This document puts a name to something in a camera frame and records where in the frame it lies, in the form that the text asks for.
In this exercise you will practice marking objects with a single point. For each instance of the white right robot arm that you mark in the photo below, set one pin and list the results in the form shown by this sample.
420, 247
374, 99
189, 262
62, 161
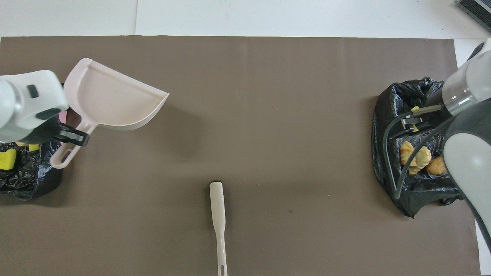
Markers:
470, 153

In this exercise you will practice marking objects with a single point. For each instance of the black plastic trash bag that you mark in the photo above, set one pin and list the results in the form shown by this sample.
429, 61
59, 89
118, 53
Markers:
414, 191
34, 176

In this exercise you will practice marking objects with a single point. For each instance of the brown toy bread roll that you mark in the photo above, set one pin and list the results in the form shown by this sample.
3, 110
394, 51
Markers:
437, 165

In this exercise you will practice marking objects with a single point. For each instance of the dark ribbed panel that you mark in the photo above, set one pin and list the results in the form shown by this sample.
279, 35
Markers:
477, 9

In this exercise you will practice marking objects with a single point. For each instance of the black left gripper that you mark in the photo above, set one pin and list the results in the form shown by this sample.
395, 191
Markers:
44, 132

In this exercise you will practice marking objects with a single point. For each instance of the beige plastic dustpan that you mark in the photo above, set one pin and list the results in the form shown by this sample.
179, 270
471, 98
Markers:
111, 96

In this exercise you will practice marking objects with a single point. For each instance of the brown table mat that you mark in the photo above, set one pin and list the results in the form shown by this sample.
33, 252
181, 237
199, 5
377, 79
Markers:
249, 115

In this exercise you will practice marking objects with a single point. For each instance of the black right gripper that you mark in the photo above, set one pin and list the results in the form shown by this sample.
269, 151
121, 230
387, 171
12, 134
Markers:
435, 103

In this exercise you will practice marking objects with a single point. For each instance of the notched yellow sponge chunk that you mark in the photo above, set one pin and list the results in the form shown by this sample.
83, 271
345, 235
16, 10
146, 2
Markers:
7, 159

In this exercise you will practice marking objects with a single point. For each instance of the yellow sponge wedge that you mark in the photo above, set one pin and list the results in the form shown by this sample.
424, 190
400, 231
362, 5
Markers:
415, 109

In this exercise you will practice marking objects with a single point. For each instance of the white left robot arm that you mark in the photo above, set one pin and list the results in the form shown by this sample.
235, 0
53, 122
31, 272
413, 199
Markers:
27, 103

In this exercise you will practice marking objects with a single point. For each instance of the pale toy bread piece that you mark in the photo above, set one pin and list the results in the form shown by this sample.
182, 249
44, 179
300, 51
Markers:
406, 153
422, 158

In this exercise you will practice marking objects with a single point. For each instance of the pink plastic bin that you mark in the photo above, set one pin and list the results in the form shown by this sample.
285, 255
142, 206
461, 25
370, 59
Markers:
65, 115

